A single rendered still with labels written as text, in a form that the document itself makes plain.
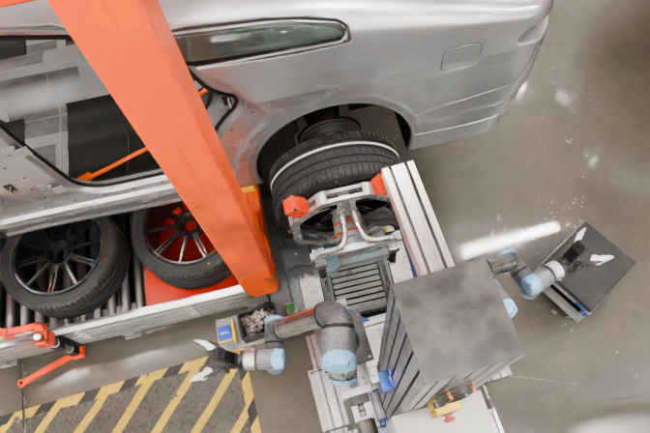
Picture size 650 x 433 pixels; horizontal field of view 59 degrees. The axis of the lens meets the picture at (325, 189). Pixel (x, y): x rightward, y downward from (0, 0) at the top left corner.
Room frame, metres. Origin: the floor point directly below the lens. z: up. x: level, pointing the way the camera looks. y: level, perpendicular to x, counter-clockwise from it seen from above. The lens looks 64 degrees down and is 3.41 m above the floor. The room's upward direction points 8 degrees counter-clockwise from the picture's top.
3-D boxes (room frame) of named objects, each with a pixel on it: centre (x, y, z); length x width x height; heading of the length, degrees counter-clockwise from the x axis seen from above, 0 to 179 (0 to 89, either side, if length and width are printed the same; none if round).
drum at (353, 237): (1.01, -0.09, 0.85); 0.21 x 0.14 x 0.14; 5
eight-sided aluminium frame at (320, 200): (1.08, -0.08, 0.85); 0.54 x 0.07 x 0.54; 95
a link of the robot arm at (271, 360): (0.39, 0.29, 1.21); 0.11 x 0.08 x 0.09; 84
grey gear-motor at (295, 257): (1.22, 0.22, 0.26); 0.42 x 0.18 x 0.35; 5
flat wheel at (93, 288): (1.26, 1.51, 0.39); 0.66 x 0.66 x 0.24
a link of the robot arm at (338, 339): (0.36, 0.03, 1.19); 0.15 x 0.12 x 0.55; 174
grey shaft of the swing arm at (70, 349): (0.78, 1.55, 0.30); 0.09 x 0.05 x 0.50; 95
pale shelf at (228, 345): (0.70, 0.44, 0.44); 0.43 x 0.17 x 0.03; 95
